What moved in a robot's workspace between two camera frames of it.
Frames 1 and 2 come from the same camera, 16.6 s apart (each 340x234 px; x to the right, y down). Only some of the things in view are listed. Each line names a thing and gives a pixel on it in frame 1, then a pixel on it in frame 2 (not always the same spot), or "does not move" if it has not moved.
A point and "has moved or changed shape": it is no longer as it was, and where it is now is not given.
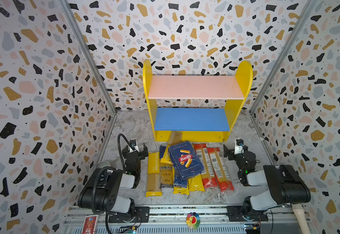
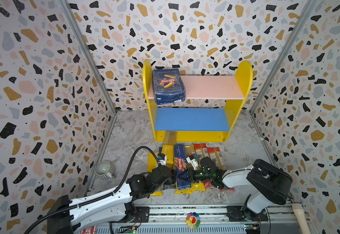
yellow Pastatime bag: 175,137 has moved or changed shape
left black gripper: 123,153 to 173,178
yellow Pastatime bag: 154,175 does not move
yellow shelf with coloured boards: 203,108 does not move
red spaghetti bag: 225,183 does not move
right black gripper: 234,155 to 191,174
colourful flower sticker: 193,220 does not move
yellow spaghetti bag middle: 178,189 does not move
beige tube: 303,222 does not move
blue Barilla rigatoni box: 185,159 to 168,86
